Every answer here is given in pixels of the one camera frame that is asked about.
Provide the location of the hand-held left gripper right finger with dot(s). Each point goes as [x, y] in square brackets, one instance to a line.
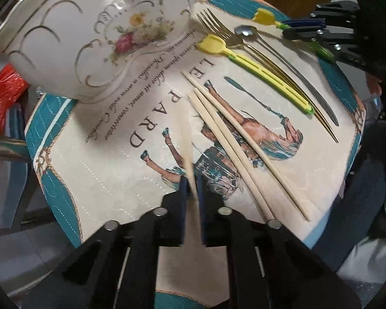
[202, 199]

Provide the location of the gold fork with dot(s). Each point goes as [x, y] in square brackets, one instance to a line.
[223, 30]

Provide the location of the yellow green plastic utensil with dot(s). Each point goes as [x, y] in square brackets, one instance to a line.
[267, 74]
[264, 16]

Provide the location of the red plastic bag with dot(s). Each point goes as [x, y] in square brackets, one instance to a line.
[3, 96]

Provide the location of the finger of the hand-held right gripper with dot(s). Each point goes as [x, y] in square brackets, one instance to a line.
[304, 23]
[308, 36]

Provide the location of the white plastic bag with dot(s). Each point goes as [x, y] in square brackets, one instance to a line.
[370, 264]

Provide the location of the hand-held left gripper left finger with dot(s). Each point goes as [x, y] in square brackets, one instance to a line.
[184, 199]

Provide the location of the person's right hand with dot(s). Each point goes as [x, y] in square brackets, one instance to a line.
[374, 85]

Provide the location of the person's right forearm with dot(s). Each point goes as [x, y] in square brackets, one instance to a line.
[379, 13]

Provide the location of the white floral ceramic utensil holder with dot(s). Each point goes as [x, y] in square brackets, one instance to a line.
[67, 38]

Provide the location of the printed quilted placemat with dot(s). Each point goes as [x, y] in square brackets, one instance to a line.
[115, 154]

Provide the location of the silver spoon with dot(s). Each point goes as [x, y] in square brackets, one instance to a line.
[246, 31]

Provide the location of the person's leg in jeans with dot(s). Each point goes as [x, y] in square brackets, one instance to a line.
[357, 183]

